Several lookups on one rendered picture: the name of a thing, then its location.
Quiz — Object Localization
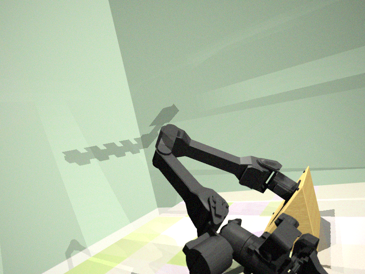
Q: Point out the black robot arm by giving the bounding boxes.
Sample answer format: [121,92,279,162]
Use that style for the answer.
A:
[152,124,302,274]

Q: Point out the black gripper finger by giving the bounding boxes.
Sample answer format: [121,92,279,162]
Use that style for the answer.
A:
[304,249,328,274]

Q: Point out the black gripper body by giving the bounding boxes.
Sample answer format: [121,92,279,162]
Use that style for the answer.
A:
[239,233,320,274]

